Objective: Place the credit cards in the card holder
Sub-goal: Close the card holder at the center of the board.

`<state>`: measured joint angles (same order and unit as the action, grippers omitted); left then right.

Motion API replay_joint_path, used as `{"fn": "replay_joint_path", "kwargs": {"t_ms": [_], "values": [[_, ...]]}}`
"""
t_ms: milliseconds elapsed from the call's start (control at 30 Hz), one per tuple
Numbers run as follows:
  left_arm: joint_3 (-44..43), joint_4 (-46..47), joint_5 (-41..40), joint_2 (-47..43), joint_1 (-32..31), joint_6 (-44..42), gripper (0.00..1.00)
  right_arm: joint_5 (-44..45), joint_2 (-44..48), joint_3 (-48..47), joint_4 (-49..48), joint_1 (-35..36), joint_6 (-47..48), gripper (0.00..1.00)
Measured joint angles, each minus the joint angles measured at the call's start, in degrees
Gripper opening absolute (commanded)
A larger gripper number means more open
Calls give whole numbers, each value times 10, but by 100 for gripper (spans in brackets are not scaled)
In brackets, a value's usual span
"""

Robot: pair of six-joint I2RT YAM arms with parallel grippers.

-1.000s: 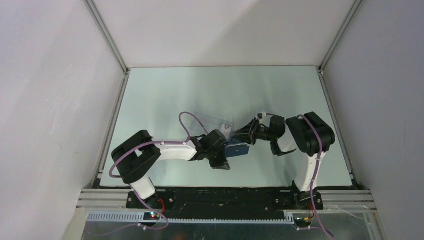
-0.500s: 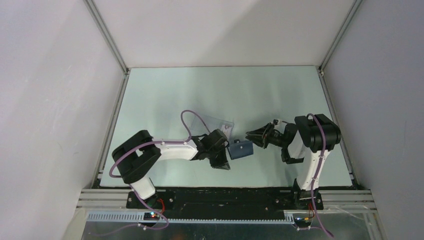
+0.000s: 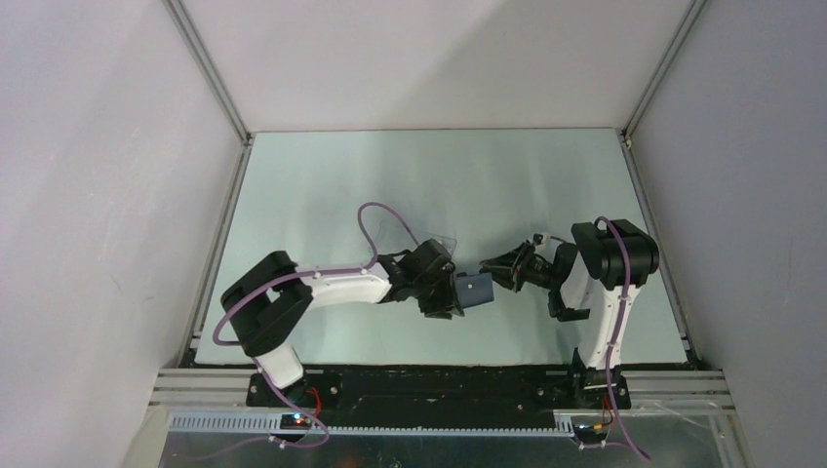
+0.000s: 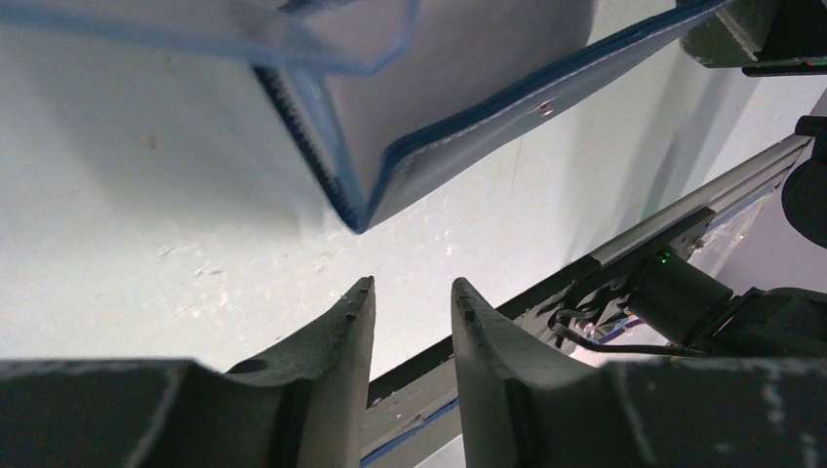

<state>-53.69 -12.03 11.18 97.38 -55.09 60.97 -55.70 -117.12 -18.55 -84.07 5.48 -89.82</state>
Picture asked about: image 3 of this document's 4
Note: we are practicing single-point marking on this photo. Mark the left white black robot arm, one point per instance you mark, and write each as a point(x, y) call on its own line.
point(265, 305)

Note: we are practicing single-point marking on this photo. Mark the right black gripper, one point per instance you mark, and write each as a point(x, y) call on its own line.
point(509, 268)

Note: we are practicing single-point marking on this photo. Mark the controller board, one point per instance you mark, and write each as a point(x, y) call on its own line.
point(296, 422)
point(591, 436)

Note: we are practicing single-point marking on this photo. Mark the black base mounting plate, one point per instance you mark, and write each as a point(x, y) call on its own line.
point(448, 396)

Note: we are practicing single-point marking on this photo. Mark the right aluminium frame post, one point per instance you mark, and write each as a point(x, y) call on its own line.
point(674, 46)

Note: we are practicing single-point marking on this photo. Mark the left controller board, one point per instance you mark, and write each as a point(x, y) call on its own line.
point(296, 422)

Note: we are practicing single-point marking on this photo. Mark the aluminium frame post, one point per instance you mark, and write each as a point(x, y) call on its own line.
point(674, 46)
point(199, 51)

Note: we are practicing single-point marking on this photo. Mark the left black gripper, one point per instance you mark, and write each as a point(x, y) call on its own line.
point(447, 301)

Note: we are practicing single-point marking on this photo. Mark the blue leather card holder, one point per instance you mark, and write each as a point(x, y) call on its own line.
point(473, 290)

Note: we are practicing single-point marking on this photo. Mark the grey slotted cable duct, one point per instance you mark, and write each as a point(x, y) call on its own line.
point(277, 424)

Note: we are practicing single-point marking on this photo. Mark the left aluminium frame post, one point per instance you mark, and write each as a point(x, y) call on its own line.
point(199, 51)

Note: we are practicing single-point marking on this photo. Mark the right controller board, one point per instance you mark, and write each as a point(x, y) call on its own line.
point(591, 436)

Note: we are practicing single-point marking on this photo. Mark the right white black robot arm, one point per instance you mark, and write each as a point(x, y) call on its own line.
point(595, 278)

